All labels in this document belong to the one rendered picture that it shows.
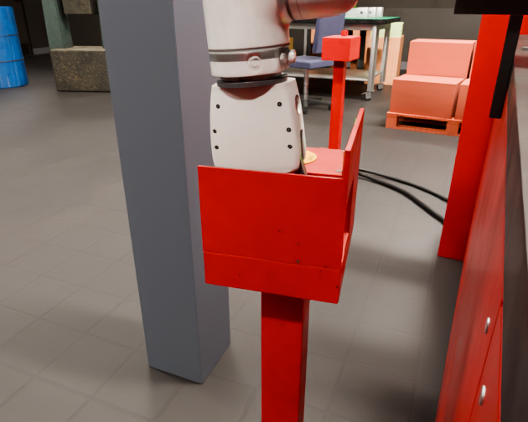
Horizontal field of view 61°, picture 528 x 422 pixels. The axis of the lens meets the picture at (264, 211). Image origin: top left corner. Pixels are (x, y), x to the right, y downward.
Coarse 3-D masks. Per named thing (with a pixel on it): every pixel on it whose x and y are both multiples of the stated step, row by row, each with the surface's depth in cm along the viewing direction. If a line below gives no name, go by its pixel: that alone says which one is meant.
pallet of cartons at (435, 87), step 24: (432, 48) 379; (456, 48) 370; (408, 72) 395; (432, 72) 385; (456, 72) 377; (408, 96) 369; (432, 96) 359; (456, 96) 359; (408, 120) 404; (456, 120) 356
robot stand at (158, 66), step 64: (128, 0) 89; (192, 0) 91; (128, 64) 95; (192, 64) 95; (128, 128) 101; (192, 128) 99; (128, 192) 108; (192, 192) 104; (192, 256) 109; (192, 320) 117
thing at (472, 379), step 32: (480, 192) 122; (480, 224) 73; (480, 256) 53; (480, 288) 41; (480, 320) 34; (448, 352) 108; (480, 352) 29; (448, 384) 68; (480, 384) 25; (448, 416) 50; (480, 416) 22
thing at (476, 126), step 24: (480, 24) 152; (504, 24) 149; (480, 48) 154; (480, 72) 157; (480, 96) 160; (480, 120) 163; (480, 144) 166; (456, 168) 173; (480, 168) 169; (456, 192) 176; (456, 216) 180; (456, 240) 184
